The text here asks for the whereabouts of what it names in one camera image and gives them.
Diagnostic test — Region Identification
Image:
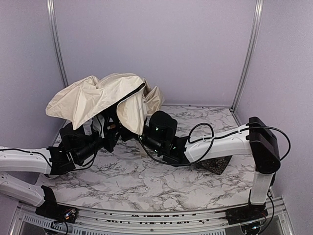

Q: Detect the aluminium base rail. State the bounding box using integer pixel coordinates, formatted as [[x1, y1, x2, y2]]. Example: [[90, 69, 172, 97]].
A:
[[8, 197, 294, 235]]

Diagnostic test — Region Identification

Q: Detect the aluminium frame post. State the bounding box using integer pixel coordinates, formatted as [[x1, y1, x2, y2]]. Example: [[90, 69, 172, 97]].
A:
[[230, 0, 264, 113], [46, 0, 68, 87]]

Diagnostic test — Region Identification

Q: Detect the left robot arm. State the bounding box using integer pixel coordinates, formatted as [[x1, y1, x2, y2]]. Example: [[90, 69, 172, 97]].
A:
[[0, 114, 121, 223]]

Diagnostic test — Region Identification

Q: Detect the left aluminium frame post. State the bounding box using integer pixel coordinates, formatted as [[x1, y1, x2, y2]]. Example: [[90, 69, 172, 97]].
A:
[[46, 0, 68, 87]]

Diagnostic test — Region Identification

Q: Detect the black floral square plate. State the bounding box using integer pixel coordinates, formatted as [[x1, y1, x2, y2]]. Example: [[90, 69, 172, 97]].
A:
[[199, 156, 232, 175]]

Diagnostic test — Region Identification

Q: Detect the right aluminium frame post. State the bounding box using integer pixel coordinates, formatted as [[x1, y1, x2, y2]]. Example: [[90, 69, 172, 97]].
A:
[[230, 0, 264, 113]]

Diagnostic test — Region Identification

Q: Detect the beige folding umbrella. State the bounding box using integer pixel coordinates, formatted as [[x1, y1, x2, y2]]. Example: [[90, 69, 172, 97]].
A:
[[45, 73, 164, 137]]

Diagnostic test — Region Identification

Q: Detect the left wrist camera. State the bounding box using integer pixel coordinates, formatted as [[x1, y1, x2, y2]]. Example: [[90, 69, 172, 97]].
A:
[[90, 114, 105, 139]]

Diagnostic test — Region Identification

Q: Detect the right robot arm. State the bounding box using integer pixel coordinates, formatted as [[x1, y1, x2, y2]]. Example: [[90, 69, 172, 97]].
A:
[[120, 111, 284, 224]]

